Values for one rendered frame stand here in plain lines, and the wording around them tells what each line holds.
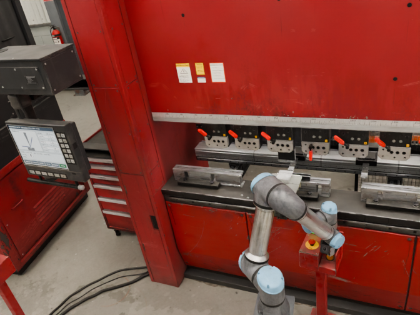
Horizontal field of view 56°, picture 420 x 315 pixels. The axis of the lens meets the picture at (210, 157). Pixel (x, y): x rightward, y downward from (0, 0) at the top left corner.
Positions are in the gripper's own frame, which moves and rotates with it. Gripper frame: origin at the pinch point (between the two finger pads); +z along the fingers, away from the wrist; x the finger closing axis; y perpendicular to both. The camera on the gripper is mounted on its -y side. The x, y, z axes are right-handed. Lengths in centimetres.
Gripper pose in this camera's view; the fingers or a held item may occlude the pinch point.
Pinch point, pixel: (329, 255)
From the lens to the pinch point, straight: 230.4
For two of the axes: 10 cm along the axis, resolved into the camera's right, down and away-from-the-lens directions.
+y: 4.6, -5.8, 6.7
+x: -8.7, -1.3, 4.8
